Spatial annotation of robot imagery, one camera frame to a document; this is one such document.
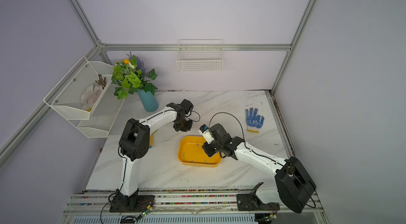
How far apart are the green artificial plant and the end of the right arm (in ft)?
1.32

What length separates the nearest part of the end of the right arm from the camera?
609mm

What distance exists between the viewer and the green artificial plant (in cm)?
80

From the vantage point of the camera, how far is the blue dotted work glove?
1030 millimetres

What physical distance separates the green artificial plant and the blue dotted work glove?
2.10ft

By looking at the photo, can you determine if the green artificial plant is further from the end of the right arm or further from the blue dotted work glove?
the blue dotted work glove

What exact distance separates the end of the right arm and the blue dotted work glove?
1.24 feet
